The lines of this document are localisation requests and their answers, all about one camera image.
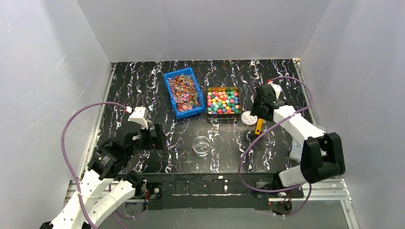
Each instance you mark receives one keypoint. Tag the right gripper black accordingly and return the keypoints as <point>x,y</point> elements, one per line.
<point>257,105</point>

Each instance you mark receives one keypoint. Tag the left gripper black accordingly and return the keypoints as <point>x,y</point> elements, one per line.
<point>151,138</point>

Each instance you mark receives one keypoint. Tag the orange plastic scoop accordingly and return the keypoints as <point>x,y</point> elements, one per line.
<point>258,127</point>

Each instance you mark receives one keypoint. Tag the square tin of star candies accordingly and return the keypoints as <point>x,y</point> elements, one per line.
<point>223,103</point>

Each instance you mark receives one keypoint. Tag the clear round plastic jar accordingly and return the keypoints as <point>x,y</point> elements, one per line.
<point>201,146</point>

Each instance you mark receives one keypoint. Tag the blue plastic candy bin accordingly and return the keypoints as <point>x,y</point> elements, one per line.
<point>186,97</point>

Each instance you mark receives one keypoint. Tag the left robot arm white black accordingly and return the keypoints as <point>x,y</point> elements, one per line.
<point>86,208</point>

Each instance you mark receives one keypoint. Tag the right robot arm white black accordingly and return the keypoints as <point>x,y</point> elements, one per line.
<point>322,153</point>

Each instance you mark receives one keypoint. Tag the white round jar lid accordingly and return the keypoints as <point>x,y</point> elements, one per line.
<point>248,120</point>

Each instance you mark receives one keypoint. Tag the clear plastic compartment box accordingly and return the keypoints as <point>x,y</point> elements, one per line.
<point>297,151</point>

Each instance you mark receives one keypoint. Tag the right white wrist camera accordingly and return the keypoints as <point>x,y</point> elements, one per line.
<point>277,89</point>

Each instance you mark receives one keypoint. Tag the aluminium frame rail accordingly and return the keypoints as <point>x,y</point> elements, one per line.
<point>226,191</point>

